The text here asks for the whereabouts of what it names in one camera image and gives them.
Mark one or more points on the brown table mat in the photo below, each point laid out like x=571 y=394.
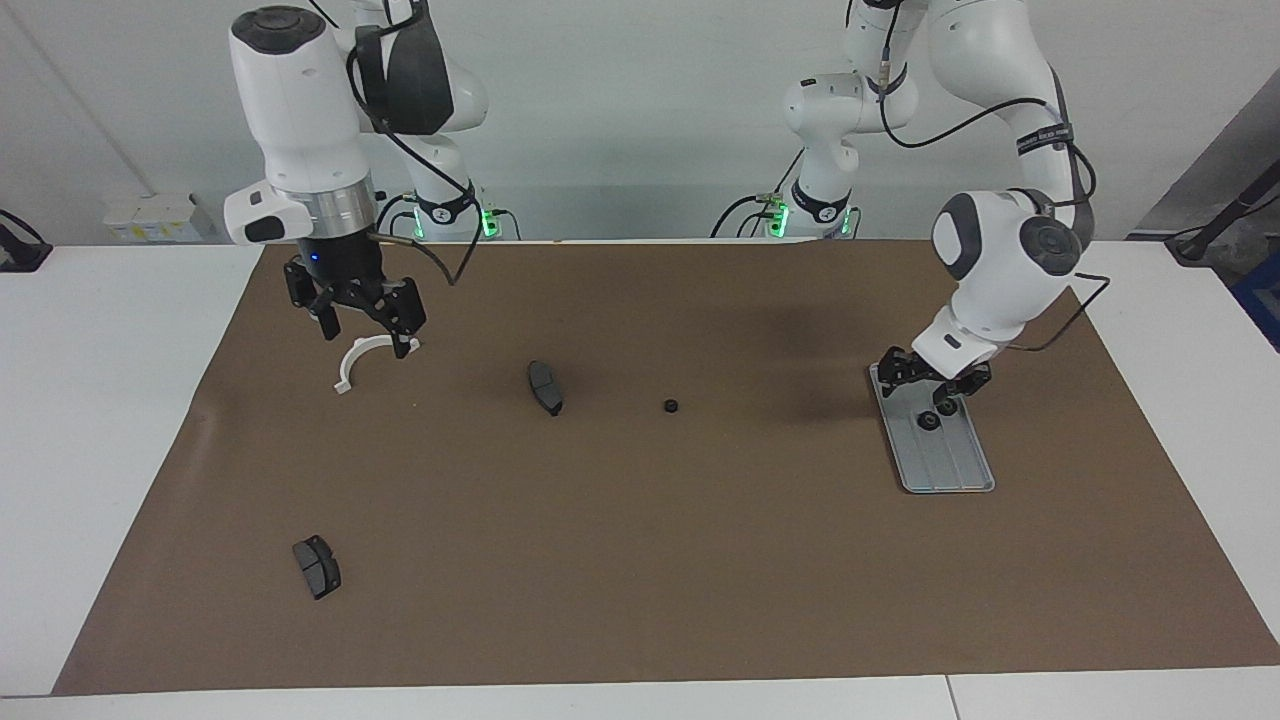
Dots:
x=700 y=550

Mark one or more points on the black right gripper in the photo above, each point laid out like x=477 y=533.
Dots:
x=345 y=265

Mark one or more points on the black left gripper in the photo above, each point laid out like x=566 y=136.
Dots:
x=940 y=385

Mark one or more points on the blue box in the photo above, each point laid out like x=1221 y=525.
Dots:
x=1262 y=300

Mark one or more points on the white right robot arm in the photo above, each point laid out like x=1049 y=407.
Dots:
x=300 y=120

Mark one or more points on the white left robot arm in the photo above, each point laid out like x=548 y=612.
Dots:
x=1000 y=280

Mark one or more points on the white curved plastic bracket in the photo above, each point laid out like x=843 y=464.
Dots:
x=344 y=380

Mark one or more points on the black table clamp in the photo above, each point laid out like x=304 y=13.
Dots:
x=20 y=255

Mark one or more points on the long grey brake pad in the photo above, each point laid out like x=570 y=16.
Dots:
x=545 y=385

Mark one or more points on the black stand with rod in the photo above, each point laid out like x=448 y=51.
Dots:
x=1190 y=250

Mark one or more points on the silver grooved metal tray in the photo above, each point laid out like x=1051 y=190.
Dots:
x=950 y=460

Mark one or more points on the short grey brake pad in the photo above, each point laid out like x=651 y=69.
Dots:
x=318 y=568

